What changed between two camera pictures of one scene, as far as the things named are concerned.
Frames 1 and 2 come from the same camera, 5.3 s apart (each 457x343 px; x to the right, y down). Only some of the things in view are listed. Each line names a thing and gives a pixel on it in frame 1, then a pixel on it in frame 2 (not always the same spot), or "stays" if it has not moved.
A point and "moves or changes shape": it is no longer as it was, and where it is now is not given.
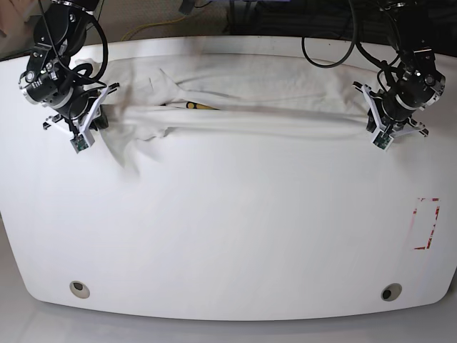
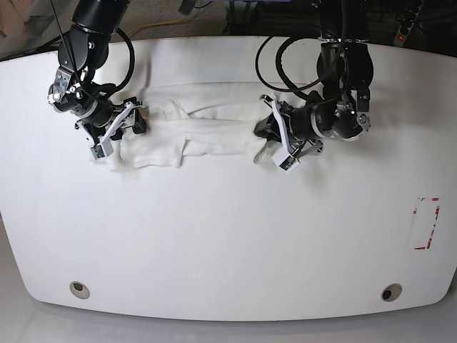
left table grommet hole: [79, 289] stays
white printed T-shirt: [150, 98] moves or changes shape
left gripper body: [85, 122] → [100, 124]
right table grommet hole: [391, 291] stays
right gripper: [393, 128] → [303, 126]
